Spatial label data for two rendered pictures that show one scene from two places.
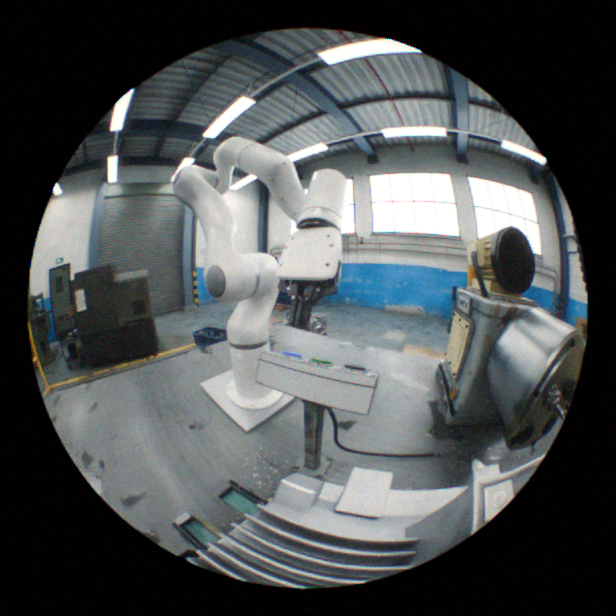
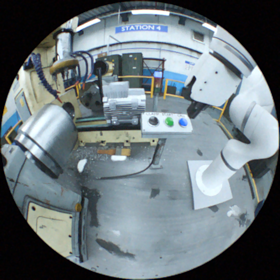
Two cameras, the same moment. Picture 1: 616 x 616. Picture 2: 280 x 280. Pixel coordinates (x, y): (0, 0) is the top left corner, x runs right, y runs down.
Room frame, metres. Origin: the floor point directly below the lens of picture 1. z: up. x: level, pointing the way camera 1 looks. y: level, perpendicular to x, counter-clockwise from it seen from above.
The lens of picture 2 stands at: (0.40, -0.21, 1.20)
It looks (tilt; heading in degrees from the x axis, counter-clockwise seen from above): 44 degrees down; 150
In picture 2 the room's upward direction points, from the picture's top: 2 degrees clockwise
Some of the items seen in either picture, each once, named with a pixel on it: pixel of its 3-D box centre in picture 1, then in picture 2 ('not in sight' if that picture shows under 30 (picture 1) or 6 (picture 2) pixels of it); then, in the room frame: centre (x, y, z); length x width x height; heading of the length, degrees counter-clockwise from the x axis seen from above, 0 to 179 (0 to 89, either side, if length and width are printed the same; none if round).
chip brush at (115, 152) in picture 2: not in sight; (113, 152); (0.06, -0.18, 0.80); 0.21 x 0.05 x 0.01; 63
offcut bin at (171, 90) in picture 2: not in sight; (171, 88); (-3.07, 3.72, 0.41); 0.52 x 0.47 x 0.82; 53
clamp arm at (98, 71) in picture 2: not in sight; (100, 86); (-0.25, -0.15, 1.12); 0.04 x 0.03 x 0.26; 63
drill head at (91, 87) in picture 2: not in sight; (96, 92); (-0.48, -0.17, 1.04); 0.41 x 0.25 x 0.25; 153
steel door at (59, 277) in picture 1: (60, 298); not in sight; (1.38, 7.03, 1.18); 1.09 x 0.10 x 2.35; 143
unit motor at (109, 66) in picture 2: not in sight; (107, 77); (-0.74, -0.01, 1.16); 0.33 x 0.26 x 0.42; 153
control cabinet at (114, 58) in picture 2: not in sight; (109, 77); (-3.69, 0.60, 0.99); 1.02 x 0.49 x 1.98; 53
